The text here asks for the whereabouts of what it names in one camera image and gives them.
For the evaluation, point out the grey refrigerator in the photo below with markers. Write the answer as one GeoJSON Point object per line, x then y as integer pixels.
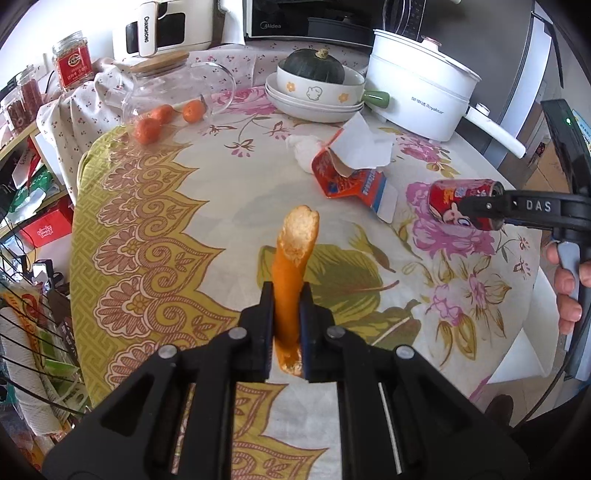
{"type": "Point", "coordinates": [508, 55]}

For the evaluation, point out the clear spice jar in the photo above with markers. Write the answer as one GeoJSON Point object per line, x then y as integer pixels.
{"type": "Point", "coordinates": [14, 115]}
{"type": "Point", "coordinates": [31, 94]}

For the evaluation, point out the white tissue wad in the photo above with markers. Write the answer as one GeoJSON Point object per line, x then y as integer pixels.
{"type": "Point", "coordinates": [304, 154]}

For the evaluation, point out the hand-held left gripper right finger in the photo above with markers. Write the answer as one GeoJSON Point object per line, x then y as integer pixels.
{"type": "Point", "coordinates": [305, 341]}

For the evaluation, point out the dark green squash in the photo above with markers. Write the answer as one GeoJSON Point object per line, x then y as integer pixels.
{"type": "Point", "coordinates": [314, 67]}

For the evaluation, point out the white plastic chair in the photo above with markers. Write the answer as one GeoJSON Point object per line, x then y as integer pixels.
{"type": "Point", "coordinates": [521, 350]}

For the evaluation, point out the white flower print bowl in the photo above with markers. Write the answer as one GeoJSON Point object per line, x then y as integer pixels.
{"type": "Point", "coordinates": [314, 92]}

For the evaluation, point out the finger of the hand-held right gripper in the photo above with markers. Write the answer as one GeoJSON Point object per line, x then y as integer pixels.
{"type": "Point", "coordinates": [485, 206]}

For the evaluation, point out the wooden shelf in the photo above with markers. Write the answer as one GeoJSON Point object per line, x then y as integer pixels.
{"type": "Point", "coordinates": [18, 143]}

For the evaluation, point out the tangerine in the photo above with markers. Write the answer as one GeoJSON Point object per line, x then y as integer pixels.
{"type": "Point", "coordinates": [147, 131]}
{"type": "Point", "coordinates": [162, 114]}
{"type": "Point", "coordinates": [193, 111]}

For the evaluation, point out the red and white carton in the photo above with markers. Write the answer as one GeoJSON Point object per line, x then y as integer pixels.
{"type": "Point", "coordinates": [355, 184]}

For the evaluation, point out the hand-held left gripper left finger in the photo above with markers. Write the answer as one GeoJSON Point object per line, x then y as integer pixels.
{"type": "Point", "coordinates": [257, 332]}

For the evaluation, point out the white electric pot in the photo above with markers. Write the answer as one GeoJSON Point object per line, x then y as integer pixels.
{"type": "Point", "coordinates": [415, 87]}

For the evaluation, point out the orange peel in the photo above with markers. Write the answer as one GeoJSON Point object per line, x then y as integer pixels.
{"type": "Point", "coordinates": [286, 277]}

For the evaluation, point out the green plastic bag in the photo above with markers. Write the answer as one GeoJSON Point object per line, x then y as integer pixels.
{"type": "Point", "coordinates": [32, 191]}

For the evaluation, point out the white kitchen appliance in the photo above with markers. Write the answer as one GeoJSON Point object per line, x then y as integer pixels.
{"type": "Point", "coordinates": [161, 27]}

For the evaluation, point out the white paper sheet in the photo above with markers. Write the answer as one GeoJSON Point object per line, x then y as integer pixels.
{"type": "Point", "coordinates": [364, 141]}

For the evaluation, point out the cardboard box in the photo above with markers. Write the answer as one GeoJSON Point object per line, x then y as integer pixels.
{"type": "Point", "coordinates": [538, 157]}

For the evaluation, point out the person's right hand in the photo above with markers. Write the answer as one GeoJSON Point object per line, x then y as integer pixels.
{"type": "Point", "coordinates": [565, 304]}

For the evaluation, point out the paper towel roll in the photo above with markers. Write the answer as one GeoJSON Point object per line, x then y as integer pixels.
{"type": "Point", "coordinates": [27, 378]}

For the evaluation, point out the black and white microwave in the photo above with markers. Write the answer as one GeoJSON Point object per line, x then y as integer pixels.
{"type": "Point", "coordinates": [314, 21]}

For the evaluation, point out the red label jar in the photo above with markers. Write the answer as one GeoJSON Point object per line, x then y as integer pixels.
{"type": "Point", "coordinates": [74, 64]}

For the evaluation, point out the glass jar with wooden lid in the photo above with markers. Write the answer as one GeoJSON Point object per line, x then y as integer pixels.
{"type": "Point", "coordinates": [161, 83]}

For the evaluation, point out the red drink can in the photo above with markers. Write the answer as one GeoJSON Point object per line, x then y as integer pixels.
{"type": "Point", "coordinates": [445, 203]}

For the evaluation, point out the red box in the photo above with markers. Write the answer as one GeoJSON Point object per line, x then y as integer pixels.
{"type": "Point", "coordinates": [46, 228]}

